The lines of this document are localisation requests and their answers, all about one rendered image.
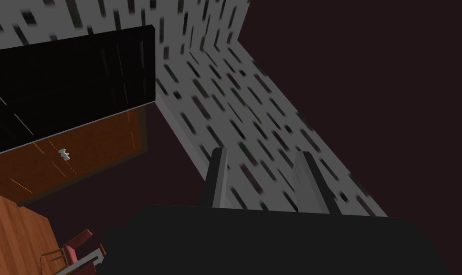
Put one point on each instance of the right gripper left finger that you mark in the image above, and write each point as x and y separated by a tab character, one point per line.
217	179

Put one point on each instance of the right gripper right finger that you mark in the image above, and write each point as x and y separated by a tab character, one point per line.
314	187

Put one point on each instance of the red armchair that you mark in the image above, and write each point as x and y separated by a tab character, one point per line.
75	252

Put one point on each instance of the brown wooden door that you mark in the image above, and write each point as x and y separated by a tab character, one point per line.
89	151

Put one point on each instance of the white door knob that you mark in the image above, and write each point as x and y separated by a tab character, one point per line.
64	154

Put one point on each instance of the black cabinet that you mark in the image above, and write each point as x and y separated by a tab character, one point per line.
68	84

